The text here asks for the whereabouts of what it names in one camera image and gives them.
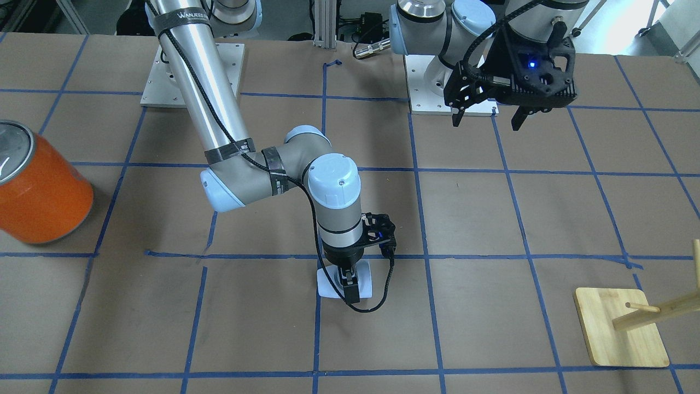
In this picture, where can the light blue plastic cup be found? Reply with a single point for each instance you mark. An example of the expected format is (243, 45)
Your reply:
(329, 279)

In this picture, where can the silver cylindrical connector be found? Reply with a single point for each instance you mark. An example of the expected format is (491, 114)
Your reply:
(372, 49)

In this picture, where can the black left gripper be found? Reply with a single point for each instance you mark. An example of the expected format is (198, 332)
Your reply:
(499, 61)

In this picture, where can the orange canister with grey lid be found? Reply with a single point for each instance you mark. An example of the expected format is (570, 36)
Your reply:
(43, 197)

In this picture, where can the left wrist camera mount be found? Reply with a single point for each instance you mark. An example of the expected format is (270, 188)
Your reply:
(540, 74)

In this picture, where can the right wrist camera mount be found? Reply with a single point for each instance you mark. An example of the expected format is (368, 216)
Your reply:
(378, 229)

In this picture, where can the aluminium frame post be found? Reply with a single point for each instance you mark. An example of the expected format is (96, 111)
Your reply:
(324, 24)

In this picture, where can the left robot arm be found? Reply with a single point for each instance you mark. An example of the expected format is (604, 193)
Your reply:
(433, 27)

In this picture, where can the wooden mug tree stand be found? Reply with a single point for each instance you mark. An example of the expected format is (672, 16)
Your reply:
(619, 325)

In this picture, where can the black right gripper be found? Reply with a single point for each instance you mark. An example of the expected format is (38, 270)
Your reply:
(343, 256)

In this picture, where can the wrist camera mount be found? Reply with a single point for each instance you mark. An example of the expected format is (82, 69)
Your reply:
(540, 74)
(378, 229)

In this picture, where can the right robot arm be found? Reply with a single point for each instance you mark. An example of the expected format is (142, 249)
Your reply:
(237, 174)

